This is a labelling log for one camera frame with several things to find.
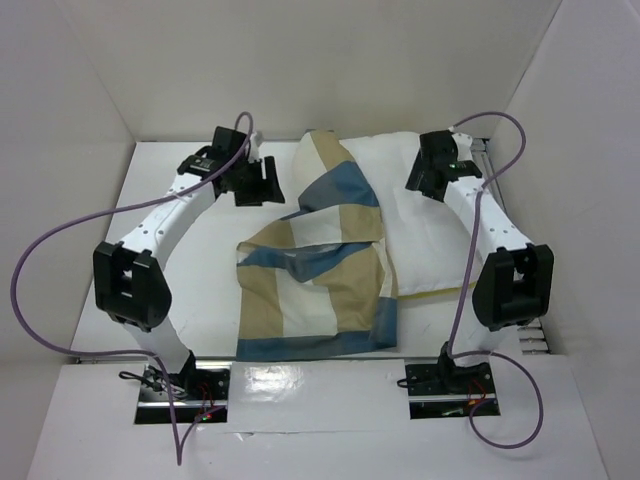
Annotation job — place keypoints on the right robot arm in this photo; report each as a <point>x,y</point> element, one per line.
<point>465,177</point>

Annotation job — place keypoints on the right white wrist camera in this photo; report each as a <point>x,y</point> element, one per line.
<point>463,143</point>

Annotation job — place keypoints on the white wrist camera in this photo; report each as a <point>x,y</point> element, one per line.
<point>463,143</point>
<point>252,150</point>

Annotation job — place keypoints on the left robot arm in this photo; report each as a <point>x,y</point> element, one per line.
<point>129,282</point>

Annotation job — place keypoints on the blue beige checked pillowcase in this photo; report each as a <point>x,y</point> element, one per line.
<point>319,282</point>

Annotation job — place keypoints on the white pillow yellow edge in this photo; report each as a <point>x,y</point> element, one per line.
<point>426,240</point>

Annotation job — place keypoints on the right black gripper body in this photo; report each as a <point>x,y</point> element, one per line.
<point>422,179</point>

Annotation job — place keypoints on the aluminium rail front edge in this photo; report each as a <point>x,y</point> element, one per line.
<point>210,361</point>

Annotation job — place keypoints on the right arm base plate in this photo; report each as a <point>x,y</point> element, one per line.
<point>430,397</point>

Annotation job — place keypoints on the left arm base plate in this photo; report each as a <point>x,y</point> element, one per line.
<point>208,398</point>

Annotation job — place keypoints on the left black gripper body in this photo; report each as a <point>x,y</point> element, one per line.
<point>246,177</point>

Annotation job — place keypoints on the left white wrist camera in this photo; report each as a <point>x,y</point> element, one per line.
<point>252,150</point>

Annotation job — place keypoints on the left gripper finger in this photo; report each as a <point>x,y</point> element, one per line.
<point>272,189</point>
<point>249,196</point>

